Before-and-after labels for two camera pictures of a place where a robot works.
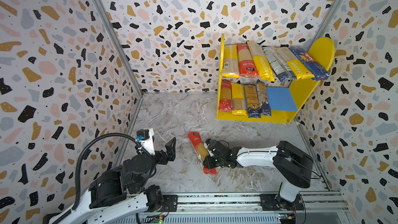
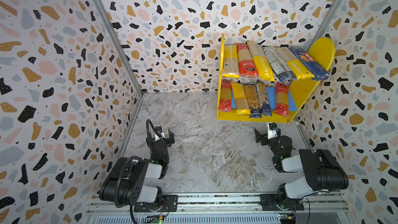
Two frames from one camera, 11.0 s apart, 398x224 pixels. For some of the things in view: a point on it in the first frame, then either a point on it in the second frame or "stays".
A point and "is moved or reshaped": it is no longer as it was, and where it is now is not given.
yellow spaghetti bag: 262,65 stays
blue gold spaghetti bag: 262,91 stays
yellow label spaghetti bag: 231,63 stays
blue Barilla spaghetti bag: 310,63 stays
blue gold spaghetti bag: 252,101 stays
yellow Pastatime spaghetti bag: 298,70 stays
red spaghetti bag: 201,151 → 282,99
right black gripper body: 214,154 → 266,138
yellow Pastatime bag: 238,99 is moved or reshaped
